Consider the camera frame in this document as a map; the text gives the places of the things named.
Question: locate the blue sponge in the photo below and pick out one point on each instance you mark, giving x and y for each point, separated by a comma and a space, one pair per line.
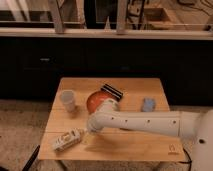
148, 105

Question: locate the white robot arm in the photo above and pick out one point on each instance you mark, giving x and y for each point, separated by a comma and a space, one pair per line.
173, 123

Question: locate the white bottle with label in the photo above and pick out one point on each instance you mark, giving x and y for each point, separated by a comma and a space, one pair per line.
67, 139

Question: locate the orange ceramic bowl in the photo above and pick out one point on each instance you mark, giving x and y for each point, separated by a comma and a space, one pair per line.
95, 99

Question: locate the wooden table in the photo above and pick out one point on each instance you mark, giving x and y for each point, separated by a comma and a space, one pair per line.
111, 144

